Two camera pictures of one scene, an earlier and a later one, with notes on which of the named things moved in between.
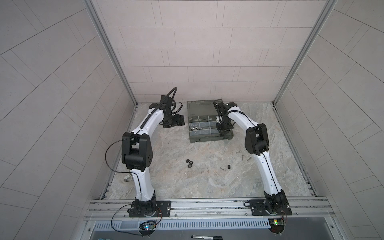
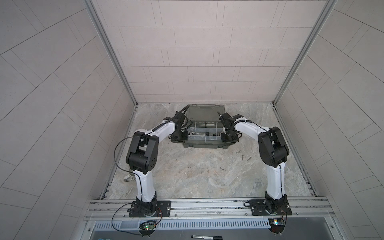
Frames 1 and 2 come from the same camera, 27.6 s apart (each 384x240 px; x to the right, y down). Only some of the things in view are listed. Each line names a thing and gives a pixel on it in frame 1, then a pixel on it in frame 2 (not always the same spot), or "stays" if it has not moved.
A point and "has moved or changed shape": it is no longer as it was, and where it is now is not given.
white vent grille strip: [134, 225] stays
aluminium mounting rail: [206, 208] stays
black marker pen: [213, 237] stays
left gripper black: [175, 122] -> [184, 139]
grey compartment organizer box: [202, 121] has moved or changed shape
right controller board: [277, 225] stays
